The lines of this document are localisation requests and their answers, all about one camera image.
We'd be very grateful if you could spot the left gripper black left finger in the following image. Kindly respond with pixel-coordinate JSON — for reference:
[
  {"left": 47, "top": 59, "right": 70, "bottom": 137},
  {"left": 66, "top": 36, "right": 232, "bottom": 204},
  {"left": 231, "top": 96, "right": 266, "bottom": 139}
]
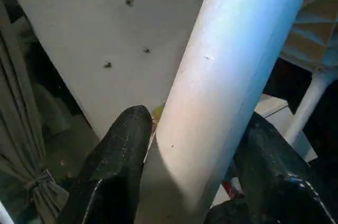
[{"left": 57, "top": 105, "right": 154, "bottom": 224}]

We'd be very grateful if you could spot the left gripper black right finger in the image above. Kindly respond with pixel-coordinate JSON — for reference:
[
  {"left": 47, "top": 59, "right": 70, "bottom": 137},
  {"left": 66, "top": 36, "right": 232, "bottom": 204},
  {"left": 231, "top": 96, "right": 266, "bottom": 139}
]
[{"left": 232, "top": 111, "right": 338, "bottom": 224}]

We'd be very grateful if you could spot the white plastic table leg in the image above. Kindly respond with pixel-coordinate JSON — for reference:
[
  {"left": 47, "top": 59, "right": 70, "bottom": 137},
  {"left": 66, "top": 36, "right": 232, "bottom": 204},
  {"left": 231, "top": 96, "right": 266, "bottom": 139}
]
[
  {"left": 137, "top": 0, "right": 319, "bottom": 224},
  {"left": 284, "top": 72, "right": 336, "bottom": 143}
]

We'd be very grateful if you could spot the white plastic table top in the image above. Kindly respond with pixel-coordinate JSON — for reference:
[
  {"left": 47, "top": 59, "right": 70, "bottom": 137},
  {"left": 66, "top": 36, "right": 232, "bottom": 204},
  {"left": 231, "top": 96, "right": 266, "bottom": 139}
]
[{"left": 279, "top": 0, "right": 338, "bottom": 74}]

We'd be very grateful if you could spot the grey green tied curtain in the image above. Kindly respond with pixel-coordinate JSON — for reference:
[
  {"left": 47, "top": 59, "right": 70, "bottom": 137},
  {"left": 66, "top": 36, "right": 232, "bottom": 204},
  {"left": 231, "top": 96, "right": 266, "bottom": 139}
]
[{"left": 0, "top": 0, "right": 70, "bottom": 224}]

